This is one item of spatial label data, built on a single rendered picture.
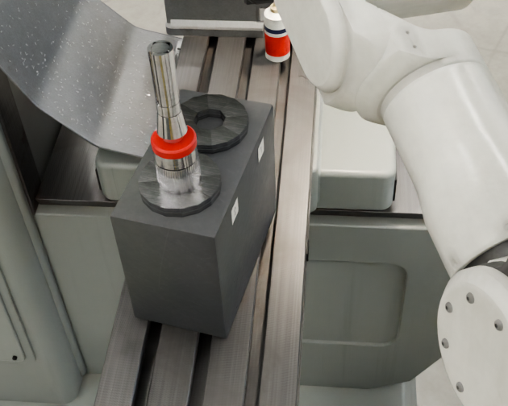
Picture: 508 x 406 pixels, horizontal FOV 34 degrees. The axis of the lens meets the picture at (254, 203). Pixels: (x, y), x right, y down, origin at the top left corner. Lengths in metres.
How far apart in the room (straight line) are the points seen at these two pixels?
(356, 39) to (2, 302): 1.25
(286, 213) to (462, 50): 0.69
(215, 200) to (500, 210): 0.52
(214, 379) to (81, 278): 0.69
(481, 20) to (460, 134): 2.73
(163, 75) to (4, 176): 0.66
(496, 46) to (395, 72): 2.60
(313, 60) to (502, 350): 0.21
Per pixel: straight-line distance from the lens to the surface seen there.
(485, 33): 3.12
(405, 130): 0.47
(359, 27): 0.47
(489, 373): 0.38
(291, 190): 1.17
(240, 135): 0.96
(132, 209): 0.91
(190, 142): 0.86
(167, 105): 0.83
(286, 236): 1.11
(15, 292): 1.61
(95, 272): 1.60
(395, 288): 1.57
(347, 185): 1.37
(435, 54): 0.47
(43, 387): 1.86
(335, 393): 1.84
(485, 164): 0.44
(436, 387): 2.10
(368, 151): 1.39
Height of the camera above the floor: 1.79
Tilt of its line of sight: 47 degrees down
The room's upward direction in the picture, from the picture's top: 3 degrees counter-clockwise
